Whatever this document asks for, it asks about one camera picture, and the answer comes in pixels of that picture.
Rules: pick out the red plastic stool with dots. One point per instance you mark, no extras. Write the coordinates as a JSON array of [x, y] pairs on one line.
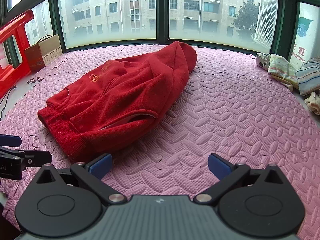
[[15, 30]]

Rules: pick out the cream cloth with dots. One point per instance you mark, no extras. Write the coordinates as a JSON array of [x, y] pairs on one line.
[[313, 103]]

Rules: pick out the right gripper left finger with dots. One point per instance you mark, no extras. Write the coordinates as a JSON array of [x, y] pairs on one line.
[[89, 177]]

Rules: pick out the yellow striped folded cloth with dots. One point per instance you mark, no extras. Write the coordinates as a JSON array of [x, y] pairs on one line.
[[282, 71]]

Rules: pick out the red knit sweater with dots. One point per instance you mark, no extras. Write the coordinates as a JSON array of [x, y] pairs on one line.
[[118, 102]]

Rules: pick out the pink foam floor mat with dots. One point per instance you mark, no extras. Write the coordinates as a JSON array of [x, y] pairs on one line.
[[229, 106]]

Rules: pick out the brown cardboard box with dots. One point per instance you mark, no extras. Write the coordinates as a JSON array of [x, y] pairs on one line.
[[43, 52]]

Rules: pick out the blue striped folded cloth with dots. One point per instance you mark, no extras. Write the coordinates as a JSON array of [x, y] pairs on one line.
[[308, 76]]

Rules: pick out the spotted white cloth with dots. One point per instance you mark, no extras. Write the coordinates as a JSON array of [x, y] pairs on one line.
[[263, 60]]

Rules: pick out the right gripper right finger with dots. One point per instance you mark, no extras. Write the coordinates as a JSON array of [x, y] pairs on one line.
[[230, 176]]

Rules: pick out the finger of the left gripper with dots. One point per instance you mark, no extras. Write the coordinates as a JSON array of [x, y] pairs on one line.
[[10, 140], [33, 158]]

